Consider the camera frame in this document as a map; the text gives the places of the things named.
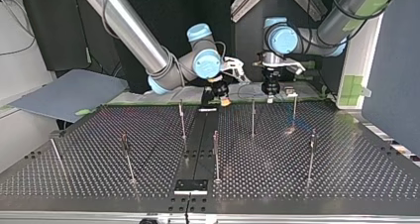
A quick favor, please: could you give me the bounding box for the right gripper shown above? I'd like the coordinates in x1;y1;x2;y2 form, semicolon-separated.
200;79;233;110

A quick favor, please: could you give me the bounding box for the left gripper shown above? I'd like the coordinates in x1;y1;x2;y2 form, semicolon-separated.
261;67;282;105

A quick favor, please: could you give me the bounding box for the connector holder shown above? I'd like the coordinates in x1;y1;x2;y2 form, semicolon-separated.
284;86;299;99

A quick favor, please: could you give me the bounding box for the black panel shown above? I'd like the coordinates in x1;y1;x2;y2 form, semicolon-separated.
19;0;335;96

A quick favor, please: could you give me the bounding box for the grey board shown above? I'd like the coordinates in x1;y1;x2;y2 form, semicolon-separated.
8;68;130;124

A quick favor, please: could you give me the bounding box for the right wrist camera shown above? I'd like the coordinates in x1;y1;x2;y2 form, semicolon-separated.
220;56;253;85

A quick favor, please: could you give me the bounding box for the thin black cable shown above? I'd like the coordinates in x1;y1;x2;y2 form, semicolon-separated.
184;191;193;224

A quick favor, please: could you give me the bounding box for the white wall cable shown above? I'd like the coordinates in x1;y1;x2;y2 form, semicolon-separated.
0;0;37;57

